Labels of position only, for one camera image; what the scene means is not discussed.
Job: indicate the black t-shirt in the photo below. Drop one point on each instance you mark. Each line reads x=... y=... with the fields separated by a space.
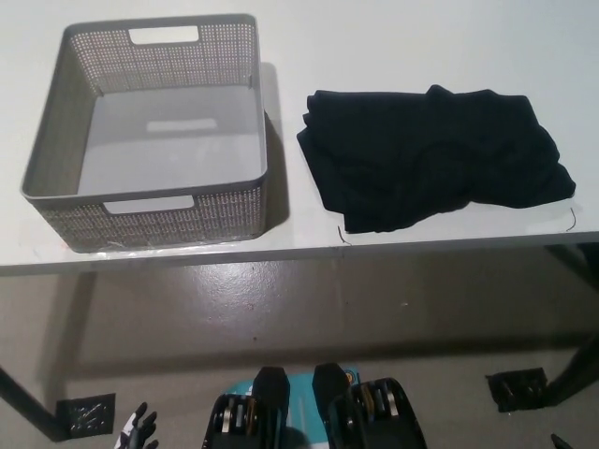
x=421 y=154

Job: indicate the clear tape strip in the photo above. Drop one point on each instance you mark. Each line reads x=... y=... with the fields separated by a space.
x=140 y=249

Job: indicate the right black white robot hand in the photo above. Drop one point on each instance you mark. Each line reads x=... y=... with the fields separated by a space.
x=559 y=442

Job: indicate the dark metal table leg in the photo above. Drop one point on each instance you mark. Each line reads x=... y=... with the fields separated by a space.
x=578 y=327
x=23 y=397

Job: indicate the black ribbed robot body block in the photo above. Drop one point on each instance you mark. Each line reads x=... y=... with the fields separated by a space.
x=271 y=402
x=398 y=421

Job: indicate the grey perforated plastic basket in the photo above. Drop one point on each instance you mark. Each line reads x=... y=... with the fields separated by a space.
x=56 y=154

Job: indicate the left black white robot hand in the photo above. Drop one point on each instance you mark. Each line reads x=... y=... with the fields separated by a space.
x=135 y=432

